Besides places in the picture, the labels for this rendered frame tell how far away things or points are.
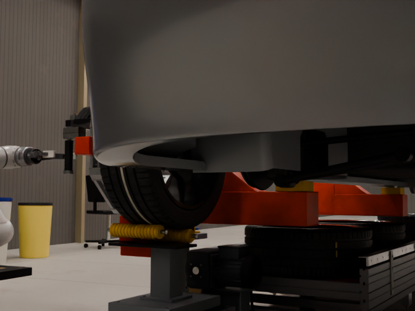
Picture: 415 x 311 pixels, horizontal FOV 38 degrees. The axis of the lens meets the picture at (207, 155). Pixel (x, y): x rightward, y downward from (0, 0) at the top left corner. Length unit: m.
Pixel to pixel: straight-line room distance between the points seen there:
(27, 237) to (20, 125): 1.83
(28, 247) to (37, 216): 0.34
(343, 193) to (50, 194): 4.71
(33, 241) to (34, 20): 3.12
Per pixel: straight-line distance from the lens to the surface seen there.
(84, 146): 2.42
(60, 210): 8.63
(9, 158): 2.90
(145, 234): 2.50
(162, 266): 2.58
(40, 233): 6.73
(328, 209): 4.82
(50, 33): 8.69
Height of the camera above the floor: 0.65
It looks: 4 degrees up
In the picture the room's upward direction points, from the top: straight up
